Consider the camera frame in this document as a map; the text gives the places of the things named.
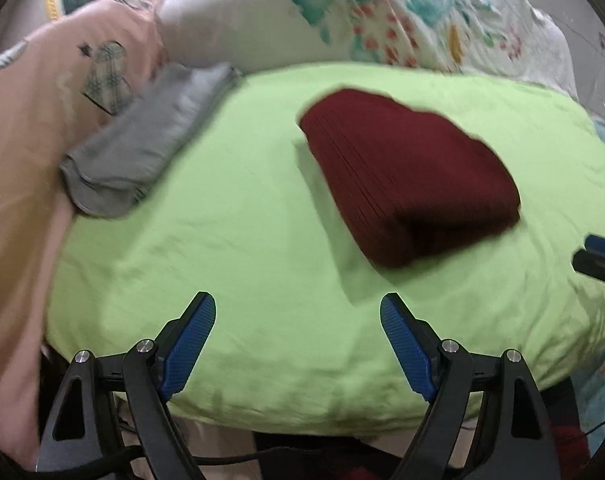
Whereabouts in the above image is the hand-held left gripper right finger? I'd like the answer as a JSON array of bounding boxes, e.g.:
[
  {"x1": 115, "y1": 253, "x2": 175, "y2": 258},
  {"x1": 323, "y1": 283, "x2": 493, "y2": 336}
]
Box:
[{"x1": 380, "y1": 292, "x2": 562, "y2": 480}]

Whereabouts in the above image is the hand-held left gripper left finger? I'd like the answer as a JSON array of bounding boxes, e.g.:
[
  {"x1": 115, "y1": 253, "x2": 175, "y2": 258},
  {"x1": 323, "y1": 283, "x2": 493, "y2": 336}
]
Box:
[{"x1": 35, "y1": 291, "x2": 217, "y2": 480}]

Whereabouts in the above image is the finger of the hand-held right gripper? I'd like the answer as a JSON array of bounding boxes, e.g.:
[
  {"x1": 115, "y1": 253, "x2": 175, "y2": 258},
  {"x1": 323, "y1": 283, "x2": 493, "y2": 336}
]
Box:
[{"x1": 573, "y1": 234, "x2": 605, "y2": 307}]

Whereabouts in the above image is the maroon knit sweater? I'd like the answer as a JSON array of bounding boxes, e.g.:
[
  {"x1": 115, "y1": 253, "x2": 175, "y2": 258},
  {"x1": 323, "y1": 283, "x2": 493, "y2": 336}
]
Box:
[{"x1": 297, "y1": 88, "x2": 522, "y2": 269}]

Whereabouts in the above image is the lime green blanket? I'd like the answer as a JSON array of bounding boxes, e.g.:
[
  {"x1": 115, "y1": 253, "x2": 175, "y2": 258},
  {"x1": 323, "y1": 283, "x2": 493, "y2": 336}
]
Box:
[{"x1": 45, "y1": 62, "x2": 605, "y2": 436}]

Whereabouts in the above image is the grey folded cloth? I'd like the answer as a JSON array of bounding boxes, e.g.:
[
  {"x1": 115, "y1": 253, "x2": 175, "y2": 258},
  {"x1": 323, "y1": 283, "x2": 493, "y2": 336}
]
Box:
[{"x1": 60, "y1": 62, "x2": 243, "y2": 219}]

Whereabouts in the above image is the pink heart print bedding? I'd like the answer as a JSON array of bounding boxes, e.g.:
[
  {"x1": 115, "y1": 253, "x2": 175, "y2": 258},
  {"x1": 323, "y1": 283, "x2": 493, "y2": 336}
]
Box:
[{"x1": 0, "y1": 0, "x2": 169, "y2": 471}]

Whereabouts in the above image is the floral white pillow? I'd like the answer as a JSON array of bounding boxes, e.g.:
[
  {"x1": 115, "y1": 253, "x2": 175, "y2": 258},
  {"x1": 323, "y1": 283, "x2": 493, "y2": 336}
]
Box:
[{"x1": 155, "y1": 0, "x2": 581, "y2": 101}]

